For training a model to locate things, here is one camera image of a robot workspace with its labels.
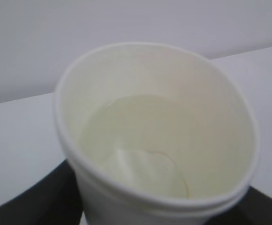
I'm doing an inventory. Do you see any white paper cup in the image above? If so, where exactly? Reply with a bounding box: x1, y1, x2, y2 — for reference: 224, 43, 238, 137
54, 43, 259, 225

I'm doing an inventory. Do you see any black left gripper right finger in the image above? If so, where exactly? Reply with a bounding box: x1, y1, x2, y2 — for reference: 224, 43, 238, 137
207, 187, 272, 225

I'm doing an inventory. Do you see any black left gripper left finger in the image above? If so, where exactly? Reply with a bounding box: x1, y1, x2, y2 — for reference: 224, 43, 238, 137
0, 161, 82, 225

